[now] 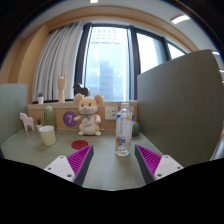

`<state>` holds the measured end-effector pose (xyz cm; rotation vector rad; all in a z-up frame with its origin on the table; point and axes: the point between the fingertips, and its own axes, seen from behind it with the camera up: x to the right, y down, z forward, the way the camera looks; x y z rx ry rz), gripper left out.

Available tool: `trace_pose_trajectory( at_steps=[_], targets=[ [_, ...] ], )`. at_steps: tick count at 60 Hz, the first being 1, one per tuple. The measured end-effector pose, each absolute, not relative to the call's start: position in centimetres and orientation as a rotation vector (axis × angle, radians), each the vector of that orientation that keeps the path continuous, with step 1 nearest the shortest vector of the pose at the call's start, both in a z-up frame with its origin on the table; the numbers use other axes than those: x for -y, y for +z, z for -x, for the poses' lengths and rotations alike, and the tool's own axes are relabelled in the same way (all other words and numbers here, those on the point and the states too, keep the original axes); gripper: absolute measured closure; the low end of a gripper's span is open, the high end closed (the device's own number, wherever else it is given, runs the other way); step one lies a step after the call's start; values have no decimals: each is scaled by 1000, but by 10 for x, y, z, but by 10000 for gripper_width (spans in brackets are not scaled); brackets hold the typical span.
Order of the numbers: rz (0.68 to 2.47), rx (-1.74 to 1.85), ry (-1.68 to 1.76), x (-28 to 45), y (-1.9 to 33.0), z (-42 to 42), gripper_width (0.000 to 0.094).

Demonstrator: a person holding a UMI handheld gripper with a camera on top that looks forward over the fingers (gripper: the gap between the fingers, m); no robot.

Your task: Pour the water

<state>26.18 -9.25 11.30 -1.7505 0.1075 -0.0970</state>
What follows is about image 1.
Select flat round red coaster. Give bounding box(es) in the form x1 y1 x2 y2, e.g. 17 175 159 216
70 139 90 150

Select beige mouse plush toy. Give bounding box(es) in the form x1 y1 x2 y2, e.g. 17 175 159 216
72 93 104 137

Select tall green cactus figure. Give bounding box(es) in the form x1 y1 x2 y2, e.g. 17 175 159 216
43 105 56 129

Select small grey-green partition panel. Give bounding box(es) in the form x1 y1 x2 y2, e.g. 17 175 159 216
0 83 29 148

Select large grey-green partition panel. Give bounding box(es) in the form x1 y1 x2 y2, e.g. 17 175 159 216
136 49 224 168

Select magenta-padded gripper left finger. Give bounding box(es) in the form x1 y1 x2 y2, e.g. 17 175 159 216
43 144 95 187

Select pink wooden horse figure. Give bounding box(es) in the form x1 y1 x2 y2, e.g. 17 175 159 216
19 112 36 132

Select round purple number sign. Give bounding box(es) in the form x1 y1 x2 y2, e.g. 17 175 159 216
62 110 79 128

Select dark-framed window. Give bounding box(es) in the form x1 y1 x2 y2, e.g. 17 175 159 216
74 23 188 103

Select wooden hand figure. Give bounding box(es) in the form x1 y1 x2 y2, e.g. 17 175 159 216
56 70 68 103

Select small plant in white pot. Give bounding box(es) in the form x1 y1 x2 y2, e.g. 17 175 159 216
35 117 44 131
36 92 45 105

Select pale yellow plastic cup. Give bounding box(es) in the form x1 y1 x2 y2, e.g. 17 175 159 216
38 125 57 147

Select dark horse figure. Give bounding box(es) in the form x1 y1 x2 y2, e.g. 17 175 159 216
73 82 91 98

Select white pleated curtain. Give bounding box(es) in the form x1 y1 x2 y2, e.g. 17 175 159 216
31 21 84 103

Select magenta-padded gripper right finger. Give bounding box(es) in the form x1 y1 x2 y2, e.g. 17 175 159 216
134 144 185 185

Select ceiling lights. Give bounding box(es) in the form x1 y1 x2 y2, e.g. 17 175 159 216
89 0 224 81

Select clear plastic water bottle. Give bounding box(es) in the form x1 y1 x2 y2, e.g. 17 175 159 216
114 102 134 157

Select small round green cactus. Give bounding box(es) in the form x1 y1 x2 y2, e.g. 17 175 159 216
131 120 141 138

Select white wall socket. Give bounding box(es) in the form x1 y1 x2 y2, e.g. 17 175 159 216
104 106 119 121

